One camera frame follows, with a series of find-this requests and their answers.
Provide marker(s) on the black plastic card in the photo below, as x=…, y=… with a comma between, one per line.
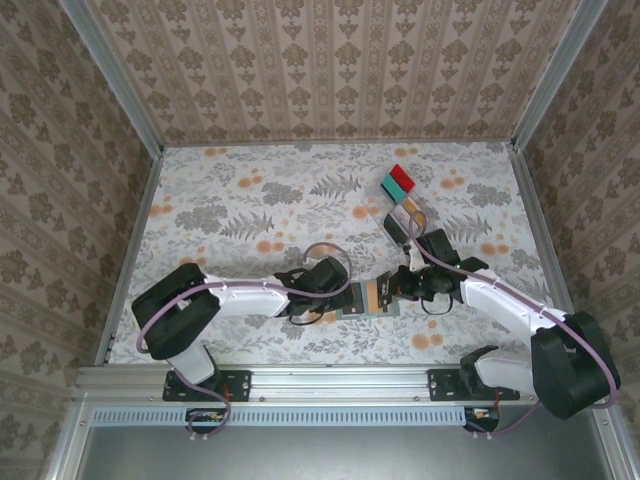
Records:
x=353, y=299
x=395, y=230

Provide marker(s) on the clear acrylic card stand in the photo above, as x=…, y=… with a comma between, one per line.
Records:
x=372, y=210

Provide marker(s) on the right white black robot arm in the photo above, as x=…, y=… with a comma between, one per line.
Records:
x=500, y=306

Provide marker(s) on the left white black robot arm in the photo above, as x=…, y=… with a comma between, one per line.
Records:
x=250, y=301

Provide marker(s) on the tan striped plastic card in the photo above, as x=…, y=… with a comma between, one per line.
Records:
x=411, y=206

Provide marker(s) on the teal plastic card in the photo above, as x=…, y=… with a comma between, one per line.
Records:
x=395, y=187

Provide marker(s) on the red plastic card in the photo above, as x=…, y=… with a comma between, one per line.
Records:
x=402, y=176

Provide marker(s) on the aluminium front beam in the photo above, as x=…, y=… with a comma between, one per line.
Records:
x=340, y=382

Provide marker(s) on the floral patterned table cover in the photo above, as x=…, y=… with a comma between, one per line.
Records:
x=225, y=175

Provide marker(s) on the grey metal panel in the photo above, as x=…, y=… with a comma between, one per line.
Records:
x=325, y=455

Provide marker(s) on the aluminium table side rail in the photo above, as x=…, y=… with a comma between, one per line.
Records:
x=131, y=255
x=547, y=250

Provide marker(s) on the aluminium frame post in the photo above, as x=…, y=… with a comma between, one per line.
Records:
x=114, y=75
x=556, y=75

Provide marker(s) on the aluminium lower frame rail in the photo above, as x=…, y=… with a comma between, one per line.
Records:
x=67, y=440
x=612, y=445

